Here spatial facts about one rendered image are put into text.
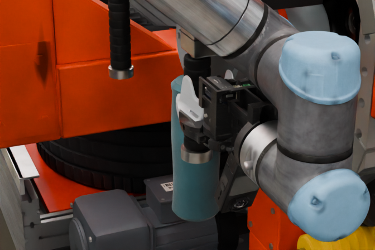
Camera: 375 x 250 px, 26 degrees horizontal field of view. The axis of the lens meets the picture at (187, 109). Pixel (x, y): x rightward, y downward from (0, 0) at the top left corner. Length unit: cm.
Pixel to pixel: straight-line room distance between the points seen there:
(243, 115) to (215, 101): 4
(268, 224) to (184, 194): 16
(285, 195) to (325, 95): 11
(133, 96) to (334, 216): 99
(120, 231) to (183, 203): 19
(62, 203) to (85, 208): 30
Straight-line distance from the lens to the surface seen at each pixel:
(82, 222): 167
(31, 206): 189
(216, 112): 94
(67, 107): 169
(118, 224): 162
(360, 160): 113
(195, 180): 144
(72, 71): 167
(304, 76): 75
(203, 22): 83
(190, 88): 102
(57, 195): 203
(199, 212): 147
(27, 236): 192
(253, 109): 89
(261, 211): 143
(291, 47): 76
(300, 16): 125
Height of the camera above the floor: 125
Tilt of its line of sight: 23 degrees down
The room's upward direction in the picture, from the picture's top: straight up
